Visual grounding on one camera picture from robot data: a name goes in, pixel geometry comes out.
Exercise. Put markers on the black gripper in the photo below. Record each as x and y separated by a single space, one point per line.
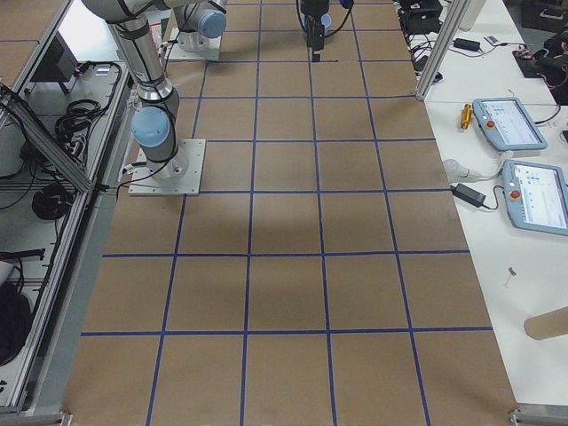
313 10

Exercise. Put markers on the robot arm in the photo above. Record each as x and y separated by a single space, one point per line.
153 125
200 24

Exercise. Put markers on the yellow tool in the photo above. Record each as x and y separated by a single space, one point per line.
465 118

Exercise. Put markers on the far teach pendant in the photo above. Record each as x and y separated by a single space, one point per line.
506 125

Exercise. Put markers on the teach pendant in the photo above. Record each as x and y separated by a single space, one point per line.
535 196
506 125

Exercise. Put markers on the black power adapter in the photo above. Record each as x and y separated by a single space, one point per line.
468 194

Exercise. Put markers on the near teach pendant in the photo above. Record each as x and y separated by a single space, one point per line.
535 196

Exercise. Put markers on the cardboard tube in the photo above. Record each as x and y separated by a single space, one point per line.
547 325

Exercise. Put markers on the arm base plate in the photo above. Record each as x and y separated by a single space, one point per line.
192 47
182 174

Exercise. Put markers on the aluminium frame post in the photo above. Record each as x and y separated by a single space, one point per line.
453 19

